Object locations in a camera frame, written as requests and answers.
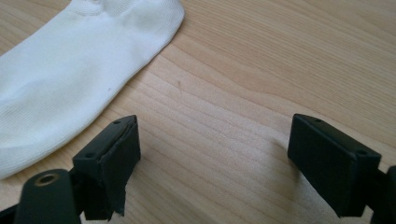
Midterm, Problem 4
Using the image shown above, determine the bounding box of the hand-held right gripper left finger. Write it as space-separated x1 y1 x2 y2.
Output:
72 114 142 222

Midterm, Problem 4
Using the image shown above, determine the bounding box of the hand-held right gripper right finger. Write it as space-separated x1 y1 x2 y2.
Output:
287 113 382 218

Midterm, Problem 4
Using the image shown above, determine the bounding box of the white sock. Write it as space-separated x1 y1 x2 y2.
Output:
0 0 185 181

